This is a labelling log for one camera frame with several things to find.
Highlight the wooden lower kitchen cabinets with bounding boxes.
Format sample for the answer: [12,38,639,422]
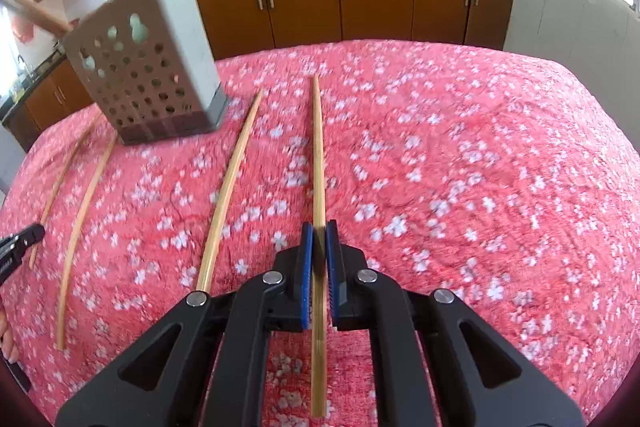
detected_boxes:
[0,0,518,152]

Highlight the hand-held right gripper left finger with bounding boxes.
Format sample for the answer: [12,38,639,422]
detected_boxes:
[55,223,315,427]

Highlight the red plastic bag on hook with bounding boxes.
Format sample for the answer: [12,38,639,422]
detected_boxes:
[12,14,38,42]

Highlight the red floral tablecloth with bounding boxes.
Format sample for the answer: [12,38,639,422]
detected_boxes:
[0,39,640,427]

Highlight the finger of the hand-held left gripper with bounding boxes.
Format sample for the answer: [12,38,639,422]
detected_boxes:
[0,224,46,259]

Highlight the person's left hand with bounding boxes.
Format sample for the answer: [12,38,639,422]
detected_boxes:
[0,308,20,364]

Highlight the green perforated chopstick holder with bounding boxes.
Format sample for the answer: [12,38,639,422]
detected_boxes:
[62,0,231,146]

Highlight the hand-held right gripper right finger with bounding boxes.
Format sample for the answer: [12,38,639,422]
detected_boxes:
[326,221,586,427]

